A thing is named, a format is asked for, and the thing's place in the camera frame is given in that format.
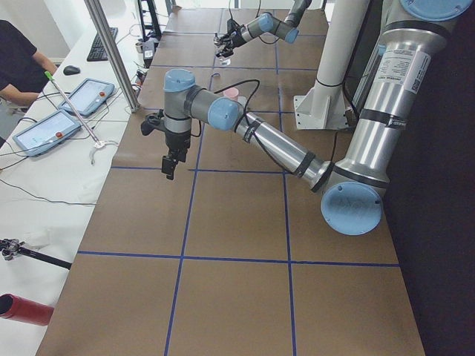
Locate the glass sauce bottle metal pourer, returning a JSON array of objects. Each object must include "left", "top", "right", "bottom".
[{"left": 213, "top": 32, "right": 233, "bottom": 67}]

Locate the near blue teach pendant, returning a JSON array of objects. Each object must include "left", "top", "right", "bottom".
[{"left": 13, "top": 110, "right": 81, "bottom": 157}]

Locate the black keyboard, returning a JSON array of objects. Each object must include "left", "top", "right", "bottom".
[{"left": 86, "top": 33, "right": 108, "bottom": 62}]

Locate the aluminium frame post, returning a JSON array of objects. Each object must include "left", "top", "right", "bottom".
[{"left": 85, "top": 0, "right": 140, "bottom": 113}]

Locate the black computer mouse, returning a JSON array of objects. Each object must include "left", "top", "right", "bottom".
[{"left": 63, "top": 65, "right": 81, "bottom": 76}]

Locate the person in black shirt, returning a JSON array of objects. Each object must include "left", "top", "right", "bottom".
[{"left": 1, "top": 20, "right": 57, "bottom": 108}]

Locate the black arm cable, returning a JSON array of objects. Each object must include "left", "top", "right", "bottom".
[
  {"left": 227, "top": 0, "right": 279, "bottom": 45},
  {"left": 189, "top": 78, "right": 261, "bottom": 138}
]

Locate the far blue teach pendant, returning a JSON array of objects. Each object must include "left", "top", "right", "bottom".
[{"left": 68, "top": 78, "right": 115, "bottom": 117}]

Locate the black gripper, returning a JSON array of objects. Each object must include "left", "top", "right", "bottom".
[
  {"left": 215, "top": 25, "right": 247, "bottom": 58},
  {"left": 161, "top": 129, "right": 191, "bottom": 180}
]

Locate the black tripod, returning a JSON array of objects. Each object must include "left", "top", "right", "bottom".
[{"left": 1, "top": 239, "right": 72, "bottom": 270}]

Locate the pink paper cup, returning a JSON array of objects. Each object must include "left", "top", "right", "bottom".
[{"left": 223, "top": 87, "right": 239, "bottom": 101}]

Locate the red cylinder bottle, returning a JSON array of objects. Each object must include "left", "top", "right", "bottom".
[{"left": 1, "top": 294, "right": 54, "bottom": 326}]

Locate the metal rod green tip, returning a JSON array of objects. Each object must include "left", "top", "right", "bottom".
[{"left": 45, "top": 71, "right": 118, "bottom": 165}]

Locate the blue teach pendant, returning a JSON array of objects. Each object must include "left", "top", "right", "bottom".
[
  {"left": 13, "top": 110, "right": 81, "bottom": 157},
  {"left": 68, "top": 78, "right": 115, "bottom": 117}
]

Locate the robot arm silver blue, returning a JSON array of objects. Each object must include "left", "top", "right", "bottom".
[
  {"left": 213, "top": 0, "right": 312, "bottom": 59},
  {"left": 158, "top": 1, "right": 474, "bottom": 235}
]

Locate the white digital kitchen scale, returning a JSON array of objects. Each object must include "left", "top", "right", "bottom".
[{"left": 237, "top": 96, "right": 247, "bottom": 107}]

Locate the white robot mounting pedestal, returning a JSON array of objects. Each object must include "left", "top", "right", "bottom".
[{"left": 294, "top": 0, "right": 370, "bottom": 130}]

